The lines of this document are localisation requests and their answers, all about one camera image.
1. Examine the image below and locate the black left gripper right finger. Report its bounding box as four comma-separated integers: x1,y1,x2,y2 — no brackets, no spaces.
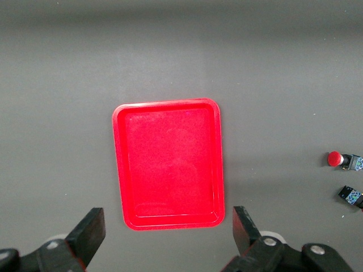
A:
221,206,306,272

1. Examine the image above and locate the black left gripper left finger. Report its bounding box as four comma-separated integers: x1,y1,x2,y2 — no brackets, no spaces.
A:
21,207,107,272

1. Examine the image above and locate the red push button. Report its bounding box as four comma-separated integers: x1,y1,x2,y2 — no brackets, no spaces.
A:
326,151,363,172
337,185,363,210

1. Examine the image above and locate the red plastic tray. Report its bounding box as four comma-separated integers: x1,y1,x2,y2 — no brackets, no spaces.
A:
112,97,226,231

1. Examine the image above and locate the dark grey table mat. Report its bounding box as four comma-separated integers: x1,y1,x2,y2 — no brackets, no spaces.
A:
0,0,363,272

